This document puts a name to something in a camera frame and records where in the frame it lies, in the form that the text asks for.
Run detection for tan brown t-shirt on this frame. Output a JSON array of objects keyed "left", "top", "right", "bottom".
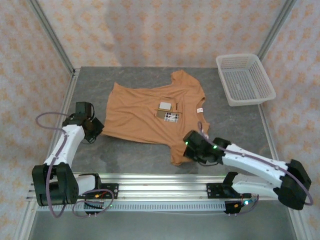
[{"left": 101, "top": 69, "right": 211, "bottom": 166}]

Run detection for white perforated plastic basket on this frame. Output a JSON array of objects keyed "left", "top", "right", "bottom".
[{"left": 215, "top": 53, "right": 277, "bottom": 108}]

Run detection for aluminium side rail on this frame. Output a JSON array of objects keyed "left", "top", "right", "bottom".
[
  {"left": 257, "top": 103, "right": 286, "bottom": 181},
  {"left": 39, "top": 67, "right": 81, "bottom": 181}
]

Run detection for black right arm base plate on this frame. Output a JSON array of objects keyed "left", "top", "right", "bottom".
[{"left": 206, "top": 182, "right": 252, "bottom": 200}]

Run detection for aluminium mounting rail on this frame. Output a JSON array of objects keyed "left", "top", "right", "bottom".
[{"left": 26, "top": 174, "right": 300, "bottom": 201}]

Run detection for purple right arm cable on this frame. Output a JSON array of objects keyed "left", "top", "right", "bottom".
[{"left": 198, "top": 121, "right": 314, "bottom": 216}]

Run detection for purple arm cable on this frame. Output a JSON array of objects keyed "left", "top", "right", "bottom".
[
  {"left": 198, "top": 121, "right": 314, "bottom": 216},
  {"left": 36, "top": 112, "right": 115, "bottom": 219}
]

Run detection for orange connector power wire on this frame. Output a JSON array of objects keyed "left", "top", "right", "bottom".
[
  {"left": 83, "top": 191, "right": 107, "bottom": 208},
  {"left": 233, "top": 191, "right": 260, "bottom": 210}
]

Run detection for grey slotted cable duct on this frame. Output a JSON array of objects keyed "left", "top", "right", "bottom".
[{"left": 36, "top": 201, "right": 227, "bottom": 213}]

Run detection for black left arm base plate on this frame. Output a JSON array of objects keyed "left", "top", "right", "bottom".
[{"left": 73, "top": 183, "right": 119, "bottom": 200}]

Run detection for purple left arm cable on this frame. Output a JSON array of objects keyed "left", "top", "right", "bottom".
[{"left": 36, "top": 112, "right": 115, "bottom": 219}]

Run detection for aluminium frame post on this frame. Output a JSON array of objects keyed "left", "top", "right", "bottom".
[
  {"left": 256, "top": 0, "right": 298, "bottom": 61},
  {"left": 26, "top": 0, "right": 77, "bottom": 73}
]

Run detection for aluminium frame leg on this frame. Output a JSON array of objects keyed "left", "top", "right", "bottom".
[
  {"left": 287, "top": 199, "right": 310, "bottom": 240},
  {"left": 13, "top": 199, "right": 38, "bottom": 240}
]

